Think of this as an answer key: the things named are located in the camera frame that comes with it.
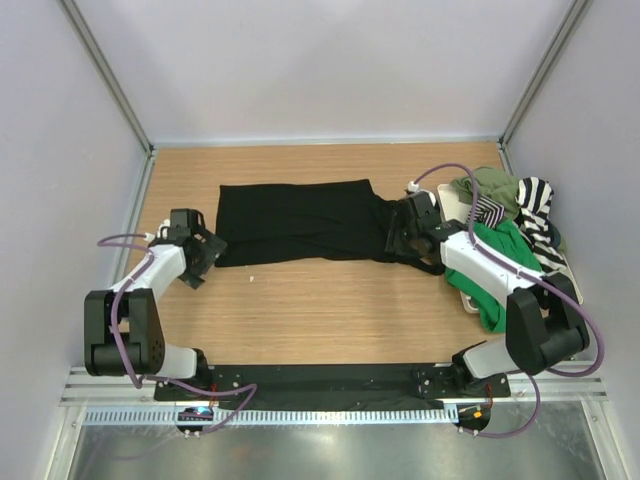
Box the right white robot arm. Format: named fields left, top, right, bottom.
left=385, top=191, right=590, bottom=396

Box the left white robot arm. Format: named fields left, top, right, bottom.
left=84, top=208, right=227, bottom=400

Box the olive green tank top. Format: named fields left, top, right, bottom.
left=449, top=166, right=569, bottom=254

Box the bright green tank top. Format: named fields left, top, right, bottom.
left=441, top=220, right=542, bottom=333

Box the black white striped tank top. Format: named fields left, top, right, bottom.
left=452, top=167, right=568, bottom=274

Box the white plastic tray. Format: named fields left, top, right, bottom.
left=437, top=184, right=584, bottom=314

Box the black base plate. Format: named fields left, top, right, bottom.
left=153, top=362, right=511, bottom=412

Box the slotted cable duct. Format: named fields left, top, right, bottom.
left=84, top=404, right=458, bottom=427

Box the aluminium front rail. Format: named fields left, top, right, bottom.
left=59, top=364, right=166, bottom=407

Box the left aluminium frame post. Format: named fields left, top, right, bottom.
left=58, top=0, right=154, bottom=156

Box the aluminium frame post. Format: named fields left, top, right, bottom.
left=498, top=0, right=592, bottom=153
left=58, top=0, right=154, bottom=156

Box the right aluminium frame post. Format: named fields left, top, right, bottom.
left=498, top=0, right=592, bottom=153

